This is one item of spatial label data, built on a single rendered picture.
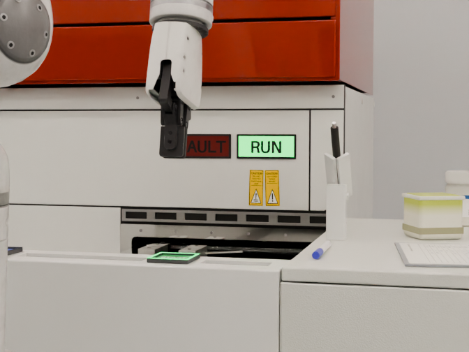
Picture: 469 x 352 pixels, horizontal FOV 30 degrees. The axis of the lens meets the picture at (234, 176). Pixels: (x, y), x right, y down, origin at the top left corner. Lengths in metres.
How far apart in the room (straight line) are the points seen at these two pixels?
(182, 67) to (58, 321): 0.37
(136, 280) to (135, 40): 0.71
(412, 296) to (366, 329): 0.07
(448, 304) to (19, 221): 1.08
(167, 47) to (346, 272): 0.36
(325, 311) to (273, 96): 0.71
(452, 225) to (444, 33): 1.85
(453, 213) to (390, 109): 1.81
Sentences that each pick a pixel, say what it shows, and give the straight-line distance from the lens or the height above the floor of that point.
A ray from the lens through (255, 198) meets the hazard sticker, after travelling 1.72.
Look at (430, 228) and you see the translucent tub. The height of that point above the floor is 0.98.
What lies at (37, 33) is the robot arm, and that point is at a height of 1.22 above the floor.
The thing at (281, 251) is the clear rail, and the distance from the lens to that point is 1.71.
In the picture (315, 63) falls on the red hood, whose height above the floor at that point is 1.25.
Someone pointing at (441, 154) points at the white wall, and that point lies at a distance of 3.16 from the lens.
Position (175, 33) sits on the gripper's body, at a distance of 1.13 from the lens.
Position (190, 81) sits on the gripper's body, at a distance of 1.14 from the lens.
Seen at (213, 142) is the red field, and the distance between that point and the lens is 1.73.
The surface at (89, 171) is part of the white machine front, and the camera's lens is 1.82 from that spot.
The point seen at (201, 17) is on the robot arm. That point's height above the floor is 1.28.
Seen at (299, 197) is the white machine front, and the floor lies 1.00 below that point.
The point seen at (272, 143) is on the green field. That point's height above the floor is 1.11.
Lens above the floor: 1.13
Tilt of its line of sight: 3 degrees down
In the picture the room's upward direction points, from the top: straight up
